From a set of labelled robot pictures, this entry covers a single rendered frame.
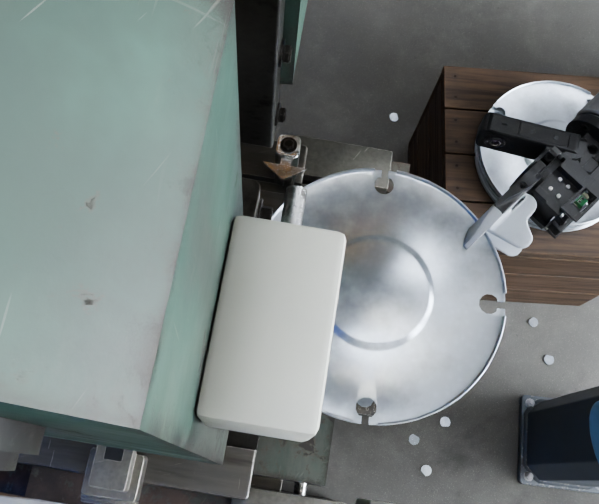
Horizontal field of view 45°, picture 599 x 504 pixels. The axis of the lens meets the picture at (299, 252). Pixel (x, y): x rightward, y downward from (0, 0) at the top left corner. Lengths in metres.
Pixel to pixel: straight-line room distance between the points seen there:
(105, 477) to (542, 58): 1.54
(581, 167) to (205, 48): 0.76
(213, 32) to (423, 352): 0.67
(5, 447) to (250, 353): 0.08
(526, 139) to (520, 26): 1.17
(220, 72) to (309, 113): 1.62
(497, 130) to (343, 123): 0.94
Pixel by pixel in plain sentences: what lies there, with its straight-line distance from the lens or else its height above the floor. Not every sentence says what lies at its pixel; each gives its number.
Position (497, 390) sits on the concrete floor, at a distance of 1.66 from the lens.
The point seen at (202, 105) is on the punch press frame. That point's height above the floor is 1.43.
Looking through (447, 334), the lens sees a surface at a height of 0.80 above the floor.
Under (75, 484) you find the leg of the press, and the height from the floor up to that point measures 0.62.
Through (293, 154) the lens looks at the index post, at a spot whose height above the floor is 0.79.
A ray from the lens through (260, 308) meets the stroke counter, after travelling 0.24.
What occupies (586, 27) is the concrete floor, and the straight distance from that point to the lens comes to 2.10.
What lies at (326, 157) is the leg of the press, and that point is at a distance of 1.03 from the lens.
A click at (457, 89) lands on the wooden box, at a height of 0.35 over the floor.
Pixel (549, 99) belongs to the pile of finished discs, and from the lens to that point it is 1.47.
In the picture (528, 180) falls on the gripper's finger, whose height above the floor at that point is 0.85.
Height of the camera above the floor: 1.57
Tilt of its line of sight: 72 degrees down
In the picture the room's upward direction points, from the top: 11 degrees clockwise
